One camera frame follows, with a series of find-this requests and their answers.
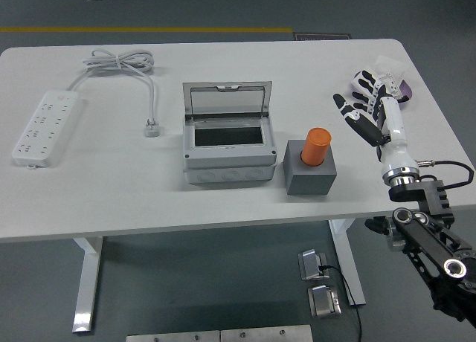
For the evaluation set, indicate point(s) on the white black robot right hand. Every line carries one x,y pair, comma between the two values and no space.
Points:
394,134

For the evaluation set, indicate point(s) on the orange cylindrical battery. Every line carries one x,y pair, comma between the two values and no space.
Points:
316,146

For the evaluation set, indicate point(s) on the grey cube battery holder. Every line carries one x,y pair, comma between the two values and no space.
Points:
310,182

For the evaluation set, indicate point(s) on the grey plastic junction box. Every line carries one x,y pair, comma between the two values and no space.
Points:
227,156

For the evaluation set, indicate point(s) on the transparent hinged box lid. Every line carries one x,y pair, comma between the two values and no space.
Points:
227,100

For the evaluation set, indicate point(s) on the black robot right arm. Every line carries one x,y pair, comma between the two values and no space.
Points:
427,238

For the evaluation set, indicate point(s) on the silver floor socket box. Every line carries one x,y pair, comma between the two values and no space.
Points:
312,264
323,301

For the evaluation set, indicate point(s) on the purple plastic dish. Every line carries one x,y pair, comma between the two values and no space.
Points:
406,91

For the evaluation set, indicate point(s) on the white printed socket module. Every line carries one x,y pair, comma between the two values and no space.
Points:
392,83

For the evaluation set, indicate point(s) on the dark floor sign plate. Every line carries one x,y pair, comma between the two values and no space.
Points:
321,36

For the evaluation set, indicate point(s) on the white table leg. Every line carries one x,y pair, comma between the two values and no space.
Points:
351,267
87,282

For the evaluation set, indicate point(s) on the grey metal plate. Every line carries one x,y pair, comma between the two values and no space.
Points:
171,337

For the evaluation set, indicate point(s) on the white power strip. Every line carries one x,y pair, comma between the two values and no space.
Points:
44,126

